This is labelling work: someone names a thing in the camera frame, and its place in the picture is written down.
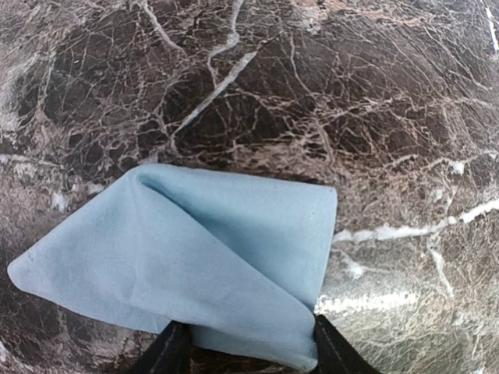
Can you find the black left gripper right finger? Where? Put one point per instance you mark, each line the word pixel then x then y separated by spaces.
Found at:
pixel 335 354

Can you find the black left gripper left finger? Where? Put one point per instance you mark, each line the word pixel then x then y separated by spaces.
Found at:
pixel 170 353

